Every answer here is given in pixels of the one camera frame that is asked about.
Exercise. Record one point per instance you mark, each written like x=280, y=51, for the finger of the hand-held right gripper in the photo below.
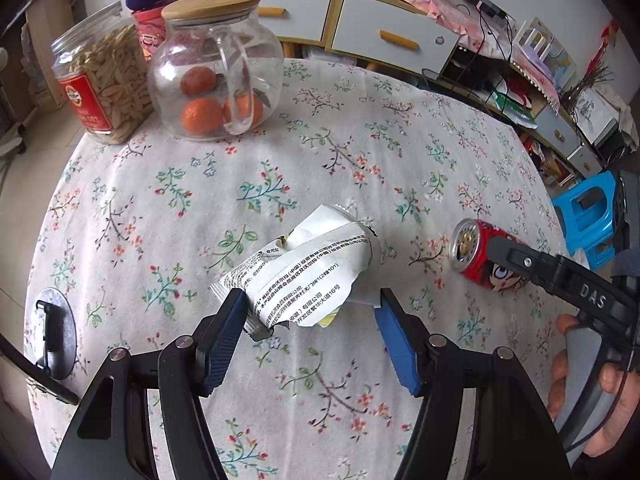
x=525, y=262

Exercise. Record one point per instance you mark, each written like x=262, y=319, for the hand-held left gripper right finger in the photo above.
x=395, y=345

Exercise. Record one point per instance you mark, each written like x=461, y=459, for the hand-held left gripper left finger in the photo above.
x=225, y=345

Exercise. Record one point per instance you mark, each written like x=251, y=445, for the red cartoon drink can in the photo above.
x=470, y=247

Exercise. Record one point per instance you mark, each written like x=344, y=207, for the white printed snack wrapper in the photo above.
x=310, y=270

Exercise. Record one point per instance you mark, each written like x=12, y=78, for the person's right hand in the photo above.
x=622, y=410

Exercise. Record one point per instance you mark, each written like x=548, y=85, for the blue plastic stool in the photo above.
x=585, y=220

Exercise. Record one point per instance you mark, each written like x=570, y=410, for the low wooden cabinet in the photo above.
x=555, y=125

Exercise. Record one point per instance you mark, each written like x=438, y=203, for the grey round stand base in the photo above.
x=65, y=320

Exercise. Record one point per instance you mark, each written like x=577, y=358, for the white box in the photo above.
x=595, y=110

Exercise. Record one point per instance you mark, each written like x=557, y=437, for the black clip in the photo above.
x=47, y=320

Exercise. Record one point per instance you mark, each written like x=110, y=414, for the floral tablecloth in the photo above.
x=350, y=160

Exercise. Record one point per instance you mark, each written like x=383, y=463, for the dried twig bundle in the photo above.
x=592, y=77

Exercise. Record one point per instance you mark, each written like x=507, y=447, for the black electronic box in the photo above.
x=470, y=67

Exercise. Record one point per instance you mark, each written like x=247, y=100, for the tangerine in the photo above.
x=197, y=80
x=202, y=116
x=245, y=109

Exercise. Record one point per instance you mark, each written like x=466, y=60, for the pink cloth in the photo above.
x=450, y=15

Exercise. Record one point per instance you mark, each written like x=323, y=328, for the plastic jar of seeds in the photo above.
x=110, y=90

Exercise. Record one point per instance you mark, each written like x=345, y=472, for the glass jar with wooden lid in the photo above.
x=170, y=70

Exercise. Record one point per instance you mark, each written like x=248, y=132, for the red snack canister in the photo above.
x=145, y=35

